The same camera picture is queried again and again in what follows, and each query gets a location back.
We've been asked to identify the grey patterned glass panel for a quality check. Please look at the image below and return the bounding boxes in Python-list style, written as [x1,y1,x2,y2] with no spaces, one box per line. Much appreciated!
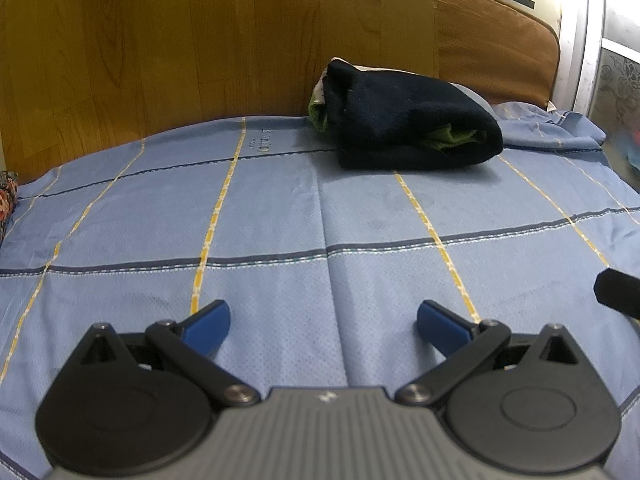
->
[584,39,640,186]

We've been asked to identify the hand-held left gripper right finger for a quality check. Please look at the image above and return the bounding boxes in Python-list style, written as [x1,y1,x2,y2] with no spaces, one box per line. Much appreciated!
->
[394,300,584,407]

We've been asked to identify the white door frame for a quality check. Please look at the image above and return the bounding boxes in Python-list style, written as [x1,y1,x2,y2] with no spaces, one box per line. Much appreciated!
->
[550,0,610,117]

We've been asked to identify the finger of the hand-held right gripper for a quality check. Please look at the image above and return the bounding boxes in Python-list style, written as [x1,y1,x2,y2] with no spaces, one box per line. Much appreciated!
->
[593,267,640,321]

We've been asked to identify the dark floral cloth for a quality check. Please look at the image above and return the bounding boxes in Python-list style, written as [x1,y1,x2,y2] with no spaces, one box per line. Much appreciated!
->
[0,170,21,243]

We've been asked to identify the blue checked bed sheet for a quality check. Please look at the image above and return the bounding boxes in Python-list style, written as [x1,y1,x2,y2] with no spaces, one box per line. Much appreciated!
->
[0,82,640,480]

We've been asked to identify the wooden headboard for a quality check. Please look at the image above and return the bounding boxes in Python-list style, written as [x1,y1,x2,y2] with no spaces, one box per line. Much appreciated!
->
[0,0,441,187]

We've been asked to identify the brown cushion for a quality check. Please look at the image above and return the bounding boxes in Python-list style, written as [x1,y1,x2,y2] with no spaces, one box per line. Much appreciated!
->
[434,0,562,110]

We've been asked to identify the dark navy garment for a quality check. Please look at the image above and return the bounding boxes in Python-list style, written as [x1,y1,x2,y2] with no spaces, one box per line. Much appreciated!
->
[306,57,505,172]

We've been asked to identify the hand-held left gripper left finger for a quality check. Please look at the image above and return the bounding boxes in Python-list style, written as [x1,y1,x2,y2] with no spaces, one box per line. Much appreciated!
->
[69,300,262,407]

